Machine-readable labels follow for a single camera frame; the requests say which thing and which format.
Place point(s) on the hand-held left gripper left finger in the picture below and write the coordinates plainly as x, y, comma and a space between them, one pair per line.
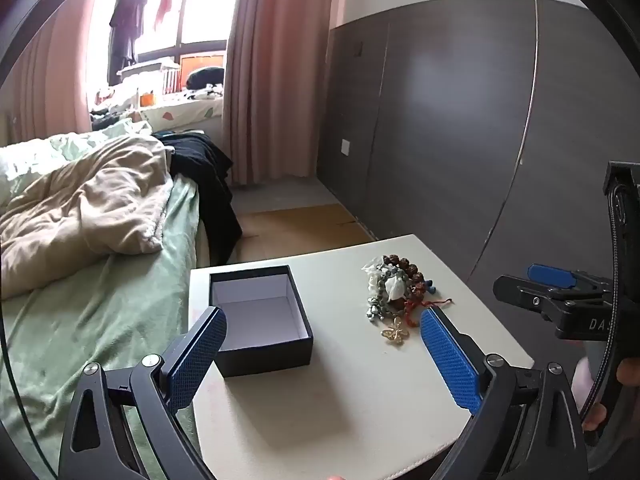
197, 355

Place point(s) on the black bag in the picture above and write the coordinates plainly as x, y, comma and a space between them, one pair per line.
205, 76

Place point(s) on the black clothing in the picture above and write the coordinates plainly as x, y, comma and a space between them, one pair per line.
210, 170

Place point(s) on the black jewelry box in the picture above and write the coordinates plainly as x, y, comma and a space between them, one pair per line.
265, 355

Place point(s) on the beige blanket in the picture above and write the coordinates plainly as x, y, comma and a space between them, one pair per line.
90, 200

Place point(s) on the flattened cardboard sheet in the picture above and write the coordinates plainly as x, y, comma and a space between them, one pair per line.
300, 230

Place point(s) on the white patterned window seat cushion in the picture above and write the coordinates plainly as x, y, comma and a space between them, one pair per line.
185, 108

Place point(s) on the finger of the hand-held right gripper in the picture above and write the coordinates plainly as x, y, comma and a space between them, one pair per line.
520, 292
547, 274

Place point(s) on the narrow pink curtain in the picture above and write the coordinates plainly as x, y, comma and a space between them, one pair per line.
50, 75

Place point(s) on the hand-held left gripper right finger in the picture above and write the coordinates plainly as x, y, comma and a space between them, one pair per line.
447, 355

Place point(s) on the person's right hand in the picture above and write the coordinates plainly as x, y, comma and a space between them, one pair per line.
629, 373

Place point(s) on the bed with green sheet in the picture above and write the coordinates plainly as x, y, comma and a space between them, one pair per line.
100, 310

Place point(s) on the small blue pendant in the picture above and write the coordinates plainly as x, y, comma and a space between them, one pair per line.
431, 289

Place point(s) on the white wall socket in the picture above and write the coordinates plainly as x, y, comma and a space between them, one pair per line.
346, 146

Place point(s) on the wide pink curtain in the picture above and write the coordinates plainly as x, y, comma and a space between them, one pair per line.
270, 60

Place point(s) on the pale green duvet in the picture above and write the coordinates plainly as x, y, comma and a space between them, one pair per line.
75, 141

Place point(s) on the hanging dark garment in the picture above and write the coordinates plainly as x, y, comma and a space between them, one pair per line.
127, 15

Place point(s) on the orange box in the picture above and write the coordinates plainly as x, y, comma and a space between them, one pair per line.
197, 60

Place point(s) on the gold butterfly brooch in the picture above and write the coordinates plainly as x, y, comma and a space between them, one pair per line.
395, 334

